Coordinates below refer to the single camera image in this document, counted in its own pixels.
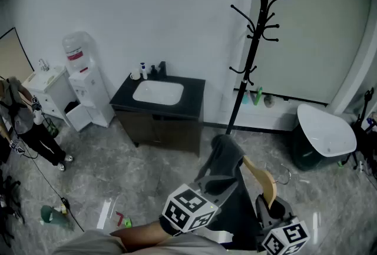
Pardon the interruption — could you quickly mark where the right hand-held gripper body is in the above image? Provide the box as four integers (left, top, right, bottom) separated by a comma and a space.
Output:
254, 194, 312, 255

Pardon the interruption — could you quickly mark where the white flat strip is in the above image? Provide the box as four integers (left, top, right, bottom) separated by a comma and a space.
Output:
96, 198, 113, 230

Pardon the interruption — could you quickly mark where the clear water bottle red label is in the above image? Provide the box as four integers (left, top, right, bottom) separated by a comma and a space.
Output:
61, 31, 97, 74

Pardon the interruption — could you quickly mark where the white water dispenser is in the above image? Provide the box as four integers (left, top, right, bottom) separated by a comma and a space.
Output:
65, 65, 115, 133

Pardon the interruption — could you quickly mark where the white cabinet with sink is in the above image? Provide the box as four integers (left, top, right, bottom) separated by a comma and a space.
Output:
21, 65, 78, 128

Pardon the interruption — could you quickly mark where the person's grey shirt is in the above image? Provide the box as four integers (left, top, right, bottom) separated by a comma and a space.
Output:
52, 229, 236, 255

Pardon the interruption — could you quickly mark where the black metal coat rack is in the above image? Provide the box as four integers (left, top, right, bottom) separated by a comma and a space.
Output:
225, 0, 295, 135

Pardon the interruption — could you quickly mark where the person's left forearm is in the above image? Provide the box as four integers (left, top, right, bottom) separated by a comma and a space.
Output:
110, 216, 181, 252

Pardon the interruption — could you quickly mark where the white sink basin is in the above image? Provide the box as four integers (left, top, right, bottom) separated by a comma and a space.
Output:
132, 80, 185, 107

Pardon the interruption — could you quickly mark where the black framed board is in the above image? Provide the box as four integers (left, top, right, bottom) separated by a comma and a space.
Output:
0, 27, 35, 81

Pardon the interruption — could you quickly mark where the green bucket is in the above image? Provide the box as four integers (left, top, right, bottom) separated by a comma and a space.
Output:
43, 117, 60, 139

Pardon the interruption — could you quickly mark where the black cable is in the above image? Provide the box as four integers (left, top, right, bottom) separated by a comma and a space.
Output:
17, 141, 85, 233

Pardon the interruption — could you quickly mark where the dark vanity cabinet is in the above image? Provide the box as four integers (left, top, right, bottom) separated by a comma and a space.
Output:
109, 72, 207, 158

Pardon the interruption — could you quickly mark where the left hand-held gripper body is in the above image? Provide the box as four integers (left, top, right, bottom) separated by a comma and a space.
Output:
161, 174, 240, 234

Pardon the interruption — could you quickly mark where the black tripod stand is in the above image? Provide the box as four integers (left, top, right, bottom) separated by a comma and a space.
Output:
341, 88, 377, 170

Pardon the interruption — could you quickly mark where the green bottle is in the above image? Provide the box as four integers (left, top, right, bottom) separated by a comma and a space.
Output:
253, 86, 264, 107

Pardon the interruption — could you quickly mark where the wooden hanger with metal hook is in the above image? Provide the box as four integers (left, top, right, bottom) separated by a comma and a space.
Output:
242, 155, 292, 211

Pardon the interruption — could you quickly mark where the dark grey garment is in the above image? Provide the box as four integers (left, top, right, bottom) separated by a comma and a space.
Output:
194, 134, 260, 251

